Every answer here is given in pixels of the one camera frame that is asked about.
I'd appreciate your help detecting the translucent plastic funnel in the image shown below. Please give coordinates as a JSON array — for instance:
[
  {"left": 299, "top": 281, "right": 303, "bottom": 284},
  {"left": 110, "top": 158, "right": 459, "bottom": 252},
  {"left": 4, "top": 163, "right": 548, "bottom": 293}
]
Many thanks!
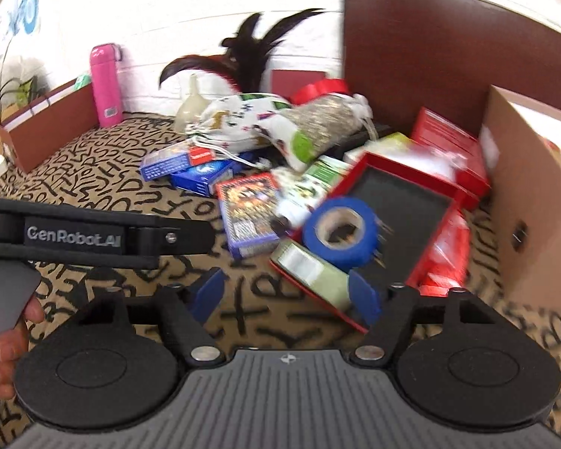
[{"left": 174, "top": 74, "right": 211, "bottom": 134}]

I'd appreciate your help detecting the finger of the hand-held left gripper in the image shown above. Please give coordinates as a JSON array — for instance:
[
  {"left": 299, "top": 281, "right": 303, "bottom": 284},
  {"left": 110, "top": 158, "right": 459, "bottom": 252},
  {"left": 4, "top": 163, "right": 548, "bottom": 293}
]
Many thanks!
[{"left": 155, "top": 218, "right": 217, "bottom": 259}]

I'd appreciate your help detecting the dark red feather bunch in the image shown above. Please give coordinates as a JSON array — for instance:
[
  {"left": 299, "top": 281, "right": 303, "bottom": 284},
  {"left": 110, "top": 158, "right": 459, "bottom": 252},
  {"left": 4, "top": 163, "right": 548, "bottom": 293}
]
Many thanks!
[{"left": 158, "top": 8, "right": 326, "bottom": 95}]

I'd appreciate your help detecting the blue tape roll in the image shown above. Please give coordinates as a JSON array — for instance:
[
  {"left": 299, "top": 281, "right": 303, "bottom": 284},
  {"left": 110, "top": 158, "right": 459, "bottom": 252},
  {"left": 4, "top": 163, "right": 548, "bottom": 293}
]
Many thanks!
[{"left": 303, "top": 196, "right": 382, "bottom": 272}]

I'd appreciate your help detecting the yellow-green packet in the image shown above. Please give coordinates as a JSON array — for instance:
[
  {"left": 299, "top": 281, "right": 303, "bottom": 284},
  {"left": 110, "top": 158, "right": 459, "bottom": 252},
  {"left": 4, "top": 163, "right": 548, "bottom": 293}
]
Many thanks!
[{"left": 343, "top": 132, "right": 417, "bottom": 165}]

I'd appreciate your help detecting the pink thermos bottle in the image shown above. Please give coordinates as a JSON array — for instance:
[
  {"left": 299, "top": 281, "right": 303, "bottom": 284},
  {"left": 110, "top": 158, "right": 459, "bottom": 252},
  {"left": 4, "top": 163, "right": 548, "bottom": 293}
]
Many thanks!
[{"left": 90, "top": 43, "right": 124, "bottom": 128}]

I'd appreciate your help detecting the seed jar with red lid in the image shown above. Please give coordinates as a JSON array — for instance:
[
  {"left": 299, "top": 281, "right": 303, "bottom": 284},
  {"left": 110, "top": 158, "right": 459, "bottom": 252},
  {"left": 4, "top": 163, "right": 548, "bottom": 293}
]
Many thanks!
[{"left": 290, "top": 79, "right": 373, "bottom": 151}]

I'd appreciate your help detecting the brown wooden board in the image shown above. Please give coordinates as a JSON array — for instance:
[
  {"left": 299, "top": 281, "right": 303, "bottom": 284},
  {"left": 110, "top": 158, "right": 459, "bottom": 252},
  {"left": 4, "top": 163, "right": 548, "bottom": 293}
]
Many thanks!
[{"left": 343, "top": 0, "right": 561, "bottom": 142}]

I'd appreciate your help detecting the red cardboard box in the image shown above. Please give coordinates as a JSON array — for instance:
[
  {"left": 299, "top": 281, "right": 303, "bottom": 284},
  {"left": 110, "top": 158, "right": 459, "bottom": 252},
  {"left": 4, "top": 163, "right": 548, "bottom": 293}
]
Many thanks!
[{"left": 409, "top": 107, "right": 493, "bottom": 198}]

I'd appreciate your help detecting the letter-print tablecloth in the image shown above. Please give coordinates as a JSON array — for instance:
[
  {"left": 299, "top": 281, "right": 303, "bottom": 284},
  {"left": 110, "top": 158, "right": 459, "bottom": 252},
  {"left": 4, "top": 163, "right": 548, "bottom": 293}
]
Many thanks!
[{"left": 0, "top": 112, "right": 561, "bottom": 449}]

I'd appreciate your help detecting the red foil packet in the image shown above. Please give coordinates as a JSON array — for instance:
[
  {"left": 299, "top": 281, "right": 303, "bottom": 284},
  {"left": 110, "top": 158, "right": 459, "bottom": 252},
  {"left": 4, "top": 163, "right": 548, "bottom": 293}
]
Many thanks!
[{"left": 416, "top": 210, "right": 471, "bottom": 298}]

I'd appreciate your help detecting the brown cardboard shoebox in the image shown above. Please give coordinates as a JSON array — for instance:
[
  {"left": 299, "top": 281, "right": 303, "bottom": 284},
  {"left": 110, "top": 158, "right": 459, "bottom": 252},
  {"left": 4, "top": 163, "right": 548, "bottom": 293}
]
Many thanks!
[{"left": 479, "top": 85, "right": 561, "bottom": 312}]

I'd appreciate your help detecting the colourful printed card box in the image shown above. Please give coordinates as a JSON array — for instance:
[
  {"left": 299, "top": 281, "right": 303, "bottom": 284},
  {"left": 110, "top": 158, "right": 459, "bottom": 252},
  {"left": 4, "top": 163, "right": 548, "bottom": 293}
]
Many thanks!
[{"left": 215, "top": 172, "right": 282, "bottom": 261}]

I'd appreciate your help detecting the green and white tube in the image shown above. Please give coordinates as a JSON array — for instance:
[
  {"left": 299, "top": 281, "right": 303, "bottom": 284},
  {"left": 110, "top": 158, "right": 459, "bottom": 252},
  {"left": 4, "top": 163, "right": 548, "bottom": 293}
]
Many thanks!
[{"left": 271, "top": 156, "right": 356, "bottom": 239}]

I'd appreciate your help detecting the brown box with cord handle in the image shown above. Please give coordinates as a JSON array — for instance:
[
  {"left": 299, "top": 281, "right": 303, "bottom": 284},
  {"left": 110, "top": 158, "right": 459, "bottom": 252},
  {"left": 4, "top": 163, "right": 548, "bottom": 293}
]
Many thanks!
[{"left": 0, "top": 78, "right": 99, "bottom": 175}]

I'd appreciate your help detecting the small green box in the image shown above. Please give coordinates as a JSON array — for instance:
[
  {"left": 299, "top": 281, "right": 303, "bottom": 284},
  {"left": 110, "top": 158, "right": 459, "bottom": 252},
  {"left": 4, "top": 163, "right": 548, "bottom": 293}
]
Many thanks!
[{"left": 271, "top": 239, "right": 352, "bottom": 312}]

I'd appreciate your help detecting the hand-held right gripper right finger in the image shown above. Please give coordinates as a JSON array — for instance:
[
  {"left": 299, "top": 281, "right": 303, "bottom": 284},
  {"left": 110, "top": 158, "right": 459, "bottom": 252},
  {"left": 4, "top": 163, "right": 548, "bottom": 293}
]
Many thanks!
[{"left": 348, "top": 269, "right": 494, "bottom": 368}]

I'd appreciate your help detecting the blue card box red stripe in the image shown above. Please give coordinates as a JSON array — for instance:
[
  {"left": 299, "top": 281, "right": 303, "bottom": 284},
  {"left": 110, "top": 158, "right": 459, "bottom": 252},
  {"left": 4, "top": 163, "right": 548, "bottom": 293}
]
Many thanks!
[{"left": 140, "top": 146, "right": 216, "bottom": 183}]

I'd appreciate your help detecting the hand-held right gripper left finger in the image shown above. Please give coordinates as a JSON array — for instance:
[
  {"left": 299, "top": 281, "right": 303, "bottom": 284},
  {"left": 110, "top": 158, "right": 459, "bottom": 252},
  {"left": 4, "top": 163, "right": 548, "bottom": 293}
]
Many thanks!
[{"left": 75, "top": 268, "right": 228, "bottom": 366}]

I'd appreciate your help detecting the red tray box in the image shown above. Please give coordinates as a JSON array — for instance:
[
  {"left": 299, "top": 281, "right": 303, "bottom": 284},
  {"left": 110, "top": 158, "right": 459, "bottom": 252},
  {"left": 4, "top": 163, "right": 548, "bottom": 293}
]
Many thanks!
[{"left": 269, "top": 152, "right": 469, "bottom": 336}]

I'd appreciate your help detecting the white printed drawstring bag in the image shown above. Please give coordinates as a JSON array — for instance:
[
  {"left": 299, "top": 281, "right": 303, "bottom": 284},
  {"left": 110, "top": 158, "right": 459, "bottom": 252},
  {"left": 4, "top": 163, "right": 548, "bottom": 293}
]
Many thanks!
[{"left": 187, "top": 94, "right": 319, "bottom": 172}]

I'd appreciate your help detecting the person's left hand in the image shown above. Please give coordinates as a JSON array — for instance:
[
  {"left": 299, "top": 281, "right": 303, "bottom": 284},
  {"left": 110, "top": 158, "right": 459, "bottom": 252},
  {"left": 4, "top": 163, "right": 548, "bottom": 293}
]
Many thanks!
[{"left": 0, "top": 296, "right": 46, "bottom": 401}]

